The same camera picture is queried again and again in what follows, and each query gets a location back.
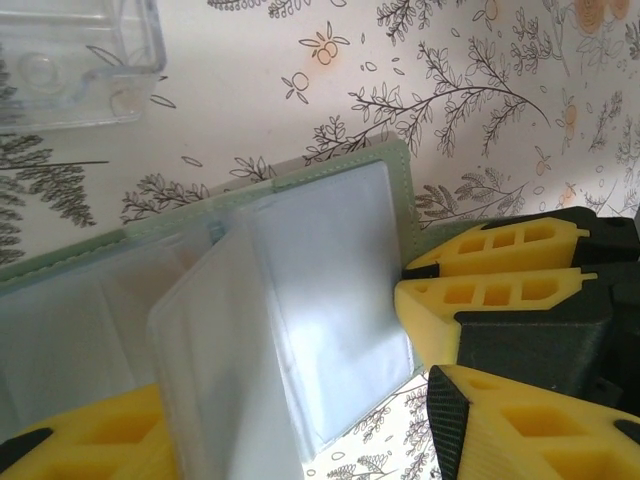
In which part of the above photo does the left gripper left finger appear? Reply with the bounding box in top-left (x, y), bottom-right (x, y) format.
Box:
top-left (0, 382), bottom-right (177, 480)

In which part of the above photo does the green card holder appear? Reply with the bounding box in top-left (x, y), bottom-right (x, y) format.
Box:
top-left (0, 138), bottom-right (427, 480)

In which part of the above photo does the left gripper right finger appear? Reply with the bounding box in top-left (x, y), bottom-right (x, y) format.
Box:
top-left (428, 363), bottom-right (640, 480)

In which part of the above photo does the clear acrylic card organizer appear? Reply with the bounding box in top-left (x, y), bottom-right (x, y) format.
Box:
top-left (0, 0), bottom-right (169, 135)

